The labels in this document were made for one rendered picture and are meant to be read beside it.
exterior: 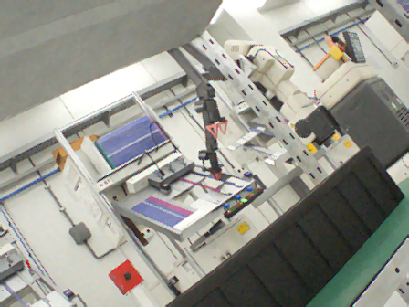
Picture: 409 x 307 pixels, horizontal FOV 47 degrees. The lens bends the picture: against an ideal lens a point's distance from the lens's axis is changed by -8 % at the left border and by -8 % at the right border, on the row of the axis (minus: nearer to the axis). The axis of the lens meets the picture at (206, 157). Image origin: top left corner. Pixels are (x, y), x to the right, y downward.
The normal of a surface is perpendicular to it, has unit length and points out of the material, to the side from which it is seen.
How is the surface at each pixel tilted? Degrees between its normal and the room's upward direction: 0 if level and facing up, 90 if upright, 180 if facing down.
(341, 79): 90
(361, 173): 91
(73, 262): 90
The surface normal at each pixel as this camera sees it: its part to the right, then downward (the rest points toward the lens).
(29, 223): 0.38, -0.48
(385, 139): -0.49, 0.20
